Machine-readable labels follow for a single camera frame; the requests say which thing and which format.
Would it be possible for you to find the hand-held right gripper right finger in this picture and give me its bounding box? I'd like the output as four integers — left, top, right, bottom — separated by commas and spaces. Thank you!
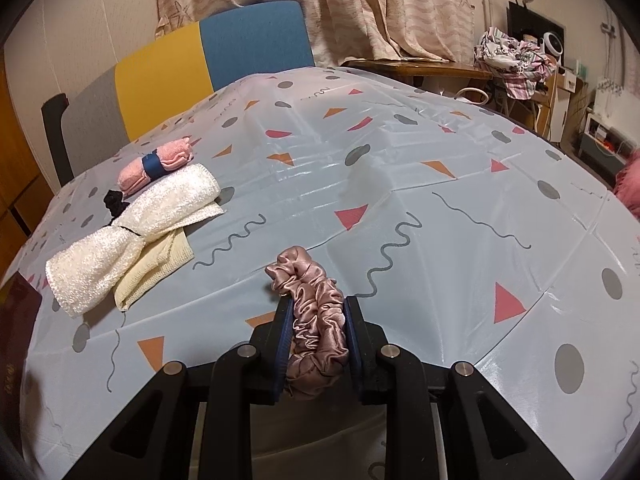
344, 295, 561, 480

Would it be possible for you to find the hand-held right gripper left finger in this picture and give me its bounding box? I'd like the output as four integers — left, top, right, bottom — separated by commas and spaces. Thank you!
75, 295, 296, 480

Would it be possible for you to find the pink satin scrunchie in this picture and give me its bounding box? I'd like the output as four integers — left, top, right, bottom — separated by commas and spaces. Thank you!
265, 246, 351, 402

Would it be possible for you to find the beige mesh cloth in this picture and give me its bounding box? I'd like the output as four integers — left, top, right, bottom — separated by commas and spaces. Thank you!
114, 201, 224, 311

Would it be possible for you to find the white towel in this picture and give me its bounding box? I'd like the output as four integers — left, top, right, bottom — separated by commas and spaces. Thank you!
45, 162, 223, 320

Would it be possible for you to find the pink towel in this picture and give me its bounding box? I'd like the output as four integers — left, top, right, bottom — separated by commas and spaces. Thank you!
117, 137, 196, 197

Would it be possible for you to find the patterned light blue tablecloth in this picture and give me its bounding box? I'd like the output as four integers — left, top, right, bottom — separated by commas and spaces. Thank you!
0, 64, 640, 480

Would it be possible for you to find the dark red lid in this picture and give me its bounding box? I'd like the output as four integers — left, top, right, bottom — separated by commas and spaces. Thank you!
0, 272, 43, 453

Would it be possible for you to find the wooden side desk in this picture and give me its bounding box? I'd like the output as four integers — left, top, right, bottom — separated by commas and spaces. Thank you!
340, 57, 506, 111

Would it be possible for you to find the grey yellow blue chair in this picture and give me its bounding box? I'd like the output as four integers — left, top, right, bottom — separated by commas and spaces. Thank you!
41, 0, 317, 188

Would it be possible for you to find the wooden cabinet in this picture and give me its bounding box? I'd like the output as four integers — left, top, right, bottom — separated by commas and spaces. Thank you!
0, 60, 56, 241

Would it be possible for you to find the grey low cabinet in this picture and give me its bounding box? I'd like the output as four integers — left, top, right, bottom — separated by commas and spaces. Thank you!
579, 110, 636, 186

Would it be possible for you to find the pink cushion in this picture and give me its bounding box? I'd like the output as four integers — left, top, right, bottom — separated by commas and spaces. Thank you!
612, 150, 640, 221

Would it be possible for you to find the pile of clothes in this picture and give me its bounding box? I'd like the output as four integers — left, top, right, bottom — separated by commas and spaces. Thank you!
474, 26, 558, 100

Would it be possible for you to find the beige patterned curtain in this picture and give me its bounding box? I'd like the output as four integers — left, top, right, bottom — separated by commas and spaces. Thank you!
152, 0, 493, 68

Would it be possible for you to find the small white fan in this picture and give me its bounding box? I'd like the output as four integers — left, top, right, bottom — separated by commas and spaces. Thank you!
536, 31, 563, 58

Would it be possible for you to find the black monitor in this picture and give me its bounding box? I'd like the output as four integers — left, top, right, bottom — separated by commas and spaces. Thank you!
506, 1, 567, 68

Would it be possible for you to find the white cable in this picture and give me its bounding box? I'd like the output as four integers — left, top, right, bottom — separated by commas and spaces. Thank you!
452, 87, 493, 106

